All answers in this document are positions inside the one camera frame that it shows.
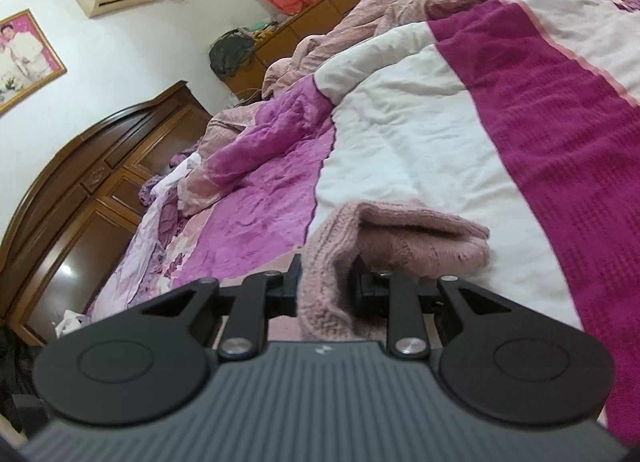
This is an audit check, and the pink knitted cardigan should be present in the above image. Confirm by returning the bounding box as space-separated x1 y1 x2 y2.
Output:
297 201 490 341

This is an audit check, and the lilac floral pillow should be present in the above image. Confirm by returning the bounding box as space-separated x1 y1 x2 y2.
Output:
54 152 201 338

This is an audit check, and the dark wooden headboard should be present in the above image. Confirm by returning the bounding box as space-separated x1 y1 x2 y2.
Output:
1 80 210 346

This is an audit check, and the wooden side cabinet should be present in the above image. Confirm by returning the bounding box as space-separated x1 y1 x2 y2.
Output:
221 0 360 99

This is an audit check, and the patchwork purple white quilt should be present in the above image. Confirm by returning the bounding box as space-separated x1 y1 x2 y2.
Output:
84 0 640 445

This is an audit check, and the dark green bag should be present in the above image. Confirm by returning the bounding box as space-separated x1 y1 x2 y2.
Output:
208 28 255 79

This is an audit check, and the framed wall portrait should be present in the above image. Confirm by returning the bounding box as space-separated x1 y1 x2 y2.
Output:
1 10 67 115

